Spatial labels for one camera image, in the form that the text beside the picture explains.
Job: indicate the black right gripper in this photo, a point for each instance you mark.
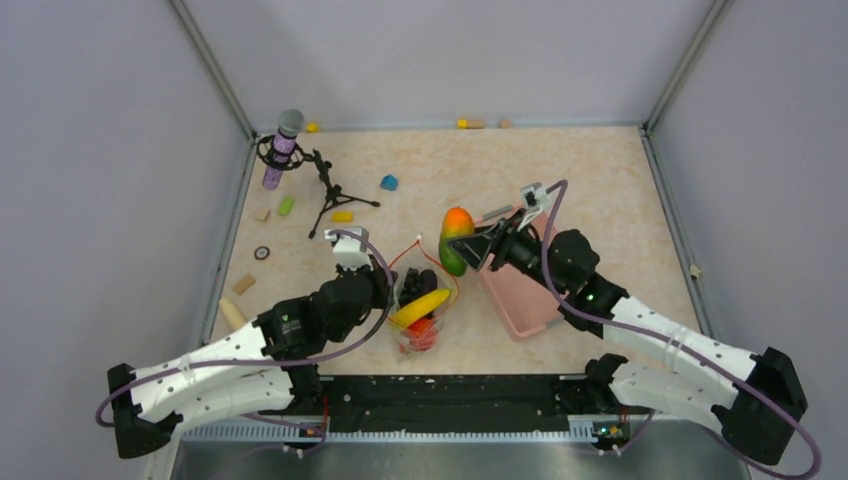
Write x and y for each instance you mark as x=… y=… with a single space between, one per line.
x=480 y=245

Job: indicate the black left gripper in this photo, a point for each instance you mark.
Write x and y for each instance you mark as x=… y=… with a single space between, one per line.
x=380 y=277

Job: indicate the toy mango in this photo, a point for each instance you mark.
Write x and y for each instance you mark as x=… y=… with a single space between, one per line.
x=456 y=222

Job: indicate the toy purple eggplant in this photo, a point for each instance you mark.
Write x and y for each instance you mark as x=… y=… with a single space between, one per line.
x=428 y=281

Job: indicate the clear orange zip bag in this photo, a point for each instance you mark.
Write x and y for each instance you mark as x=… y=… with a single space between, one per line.
x=416 y=256

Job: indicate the toy banana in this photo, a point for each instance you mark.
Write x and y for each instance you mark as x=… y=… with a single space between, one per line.
x=419 y=308

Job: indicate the pink plastic basket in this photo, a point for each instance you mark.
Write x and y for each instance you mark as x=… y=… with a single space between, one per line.
x=524 y=307

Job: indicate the toy black grapes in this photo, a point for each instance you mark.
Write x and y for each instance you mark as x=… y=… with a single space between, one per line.
x=411 y=288

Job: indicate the toy red tomato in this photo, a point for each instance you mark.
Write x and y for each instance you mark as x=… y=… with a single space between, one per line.
x=421 y=335

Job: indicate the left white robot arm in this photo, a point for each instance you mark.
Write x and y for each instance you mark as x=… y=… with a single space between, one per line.
x=267 y=365

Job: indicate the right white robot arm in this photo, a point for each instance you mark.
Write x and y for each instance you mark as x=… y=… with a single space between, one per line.
x=752 y=401

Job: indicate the cream wooden cylinder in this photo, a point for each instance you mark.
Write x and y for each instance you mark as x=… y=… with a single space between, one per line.
x=231 y=313

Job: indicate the tan wooden block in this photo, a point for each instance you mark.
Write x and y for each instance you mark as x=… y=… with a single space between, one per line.
x=243 y=284

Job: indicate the blue block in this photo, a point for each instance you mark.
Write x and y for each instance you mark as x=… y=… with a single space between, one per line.
x=389 y=183

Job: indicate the green block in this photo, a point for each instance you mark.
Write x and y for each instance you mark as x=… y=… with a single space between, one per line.
x=285 y=206

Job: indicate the black microphone tripod stand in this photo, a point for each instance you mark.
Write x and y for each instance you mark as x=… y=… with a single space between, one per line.
x=292 y=159

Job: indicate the purple microphone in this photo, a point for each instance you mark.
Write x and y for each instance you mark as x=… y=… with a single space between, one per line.
x=283 y=149

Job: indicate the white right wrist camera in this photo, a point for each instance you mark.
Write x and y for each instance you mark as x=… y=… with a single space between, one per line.
x=536 y=200

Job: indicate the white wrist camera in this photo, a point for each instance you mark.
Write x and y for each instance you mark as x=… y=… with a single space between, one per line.
x=536 y=200
x=348 y=250

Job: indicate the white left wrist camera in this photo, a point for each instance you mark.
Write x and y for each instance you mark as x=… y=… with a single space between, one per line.
x=348 y=250

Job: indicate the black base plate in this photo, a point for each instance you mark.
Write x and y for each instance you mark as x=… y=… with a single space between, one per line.
x=455 y=403

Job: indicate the yellow tan cylinder at wall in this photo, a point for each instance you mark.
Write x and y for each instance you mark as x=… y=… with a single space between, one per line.
x=470 y=124

